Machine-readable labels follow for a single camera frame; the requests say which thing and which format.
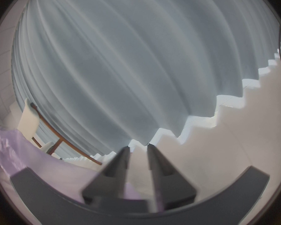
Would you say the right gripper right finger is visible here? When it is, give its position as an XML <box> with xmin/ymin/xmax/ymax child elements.
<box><xmin>147</xmin><ymin>144</ymin><xmax>197</xmax><ymax>212</ymax></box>

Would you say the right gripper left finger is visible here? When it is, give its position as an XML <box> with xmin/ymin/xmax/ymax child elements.
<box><xmin>81</xmin><ymin>146</ymin><xmax>131</xmax><ymax>204</ymax></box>

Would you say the purple plastic bag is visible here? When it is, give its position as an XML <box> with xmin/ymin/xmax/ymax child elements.
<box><xmin>0</xmin><ymin>127</ymin><xmax>165</xmax><ymax>214</ymax></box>

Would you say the white cushioned wooden chair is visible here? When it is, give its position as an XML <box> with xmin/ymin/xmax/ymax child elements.
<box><xmin>17</xmin><ymin>98</ymin><xmax>103</xmax><ymax>166</ymax></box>

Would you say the pale blue curtain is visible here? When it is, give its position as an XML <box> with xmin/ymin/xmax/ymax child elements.
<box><xmin>10</xmin><ymin>0</ymin><xmax>281</xmax><ymax>160</ymax></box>

